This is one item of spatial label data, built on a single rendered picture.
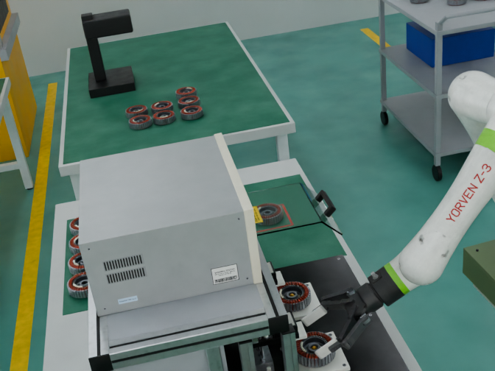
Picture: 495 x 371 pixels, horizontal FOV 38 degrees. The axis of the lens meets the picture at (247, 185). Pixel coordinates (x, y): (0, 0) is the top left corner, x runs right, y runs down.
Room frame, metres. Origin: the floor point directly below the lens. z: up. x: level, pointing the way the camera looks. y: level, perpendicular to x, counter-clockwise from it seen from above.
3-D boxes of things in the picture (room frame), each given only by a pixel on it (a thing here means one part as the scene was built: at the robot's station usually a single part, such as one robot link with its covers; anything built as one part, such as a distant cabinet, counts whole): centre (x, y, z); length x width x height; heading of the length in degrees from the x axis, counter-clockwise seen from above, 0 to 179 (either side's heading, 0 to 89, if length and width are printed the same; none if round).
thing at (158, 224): (1.58, 0.22, 1.22); 0.44 x 0.39 x 0.20; 8
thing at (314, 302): (1.73, -0.09, 0.78); 0.15 x 0.15 x 0.01; 8
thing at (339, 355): (1.49, -0.12, 0.78); 0.15 x 0.15 x 0.01; 8
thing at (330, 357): (1.49, -0.12, 0.80); 0.11 x 0.11 x 0.04
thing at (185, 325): (1.57, 0.21, 1.09); 0.68 x 0.44 x 0.05; 8
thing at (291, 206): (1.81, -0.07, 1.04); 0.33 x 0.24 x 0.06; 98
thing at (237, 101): (3.94, 0.41, 0.37); 1.85 x 1.10 x 0.75; 8
